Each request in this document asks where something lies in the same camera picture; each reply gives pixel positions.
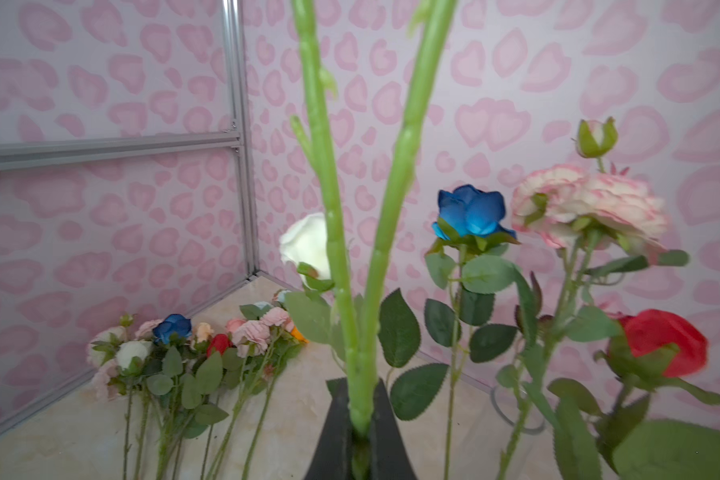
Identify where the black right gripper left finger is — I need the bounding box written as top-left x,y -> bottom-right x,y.
304,378 -> 353,480

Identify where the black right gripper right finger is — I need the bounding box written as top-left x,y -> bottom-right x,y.
369,380 -> 417,480

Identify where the clear glass vase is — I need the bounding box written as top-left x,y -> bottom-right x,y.
489,385 -> 547,479

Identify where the pink orange mixed flower stem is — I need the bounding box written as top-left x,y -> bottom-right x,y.
200,289 -> 308,479

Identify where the white rose stem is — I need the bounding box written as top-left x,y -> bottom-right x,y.
279,212 -> 346,363

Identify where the blue rose stem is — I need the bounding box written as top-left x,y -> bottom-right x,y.
424,184 -> 516,479

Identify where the red rose stem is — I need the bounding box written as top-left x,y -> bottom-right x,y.
551,308 -> 720,480

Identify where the pink rose spray stem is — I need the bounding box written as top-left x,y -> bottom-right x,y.
496,117 -> 670,479

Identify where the pale pink white flower bunch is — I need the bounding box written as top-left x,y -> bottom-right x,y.
86,314 -> 160,479

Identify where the aluminium frame profile left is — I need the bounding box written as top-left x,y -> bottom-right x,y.
0,1 -> 248,435

